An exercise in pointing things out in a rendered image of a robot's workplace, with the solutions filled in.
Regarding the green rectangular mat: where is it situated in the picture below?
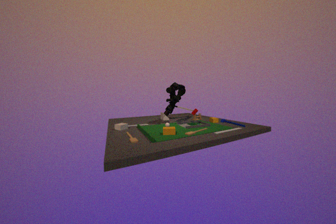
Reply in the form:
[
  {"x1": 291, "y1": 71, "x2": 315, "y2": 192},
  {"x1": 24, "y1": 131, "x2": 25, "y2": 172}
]
[{"x1": 142, "y1": 121, "x2": 233, "y2": 143}]

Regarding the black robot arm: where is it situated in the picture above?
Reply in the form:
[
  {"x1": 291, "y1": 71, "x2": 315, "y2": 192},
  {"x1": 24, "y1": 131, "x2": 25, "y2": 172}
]
[{"x1": 164, "y1": 82, "x2": 186, "y2": 116}]

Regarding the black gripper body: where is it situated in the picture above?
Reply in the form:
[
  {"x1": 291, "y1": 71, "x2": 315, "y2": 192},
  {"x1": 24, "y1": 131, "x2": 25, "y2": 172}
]
[{"x1": 166, "y1": 94, "x2": 179, "y2": 102}]

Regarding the orange rectangular block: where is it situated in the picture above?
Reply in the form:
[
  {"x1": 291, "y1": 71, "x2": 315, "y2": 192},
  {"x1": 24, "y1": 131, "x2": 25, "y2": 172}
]
[
  {"x1": 163, "y1": 127, "x2": 176, "y2": 135},
  {"x1": 209, "y1": 117, "x2": 218, "y2": 123}
]

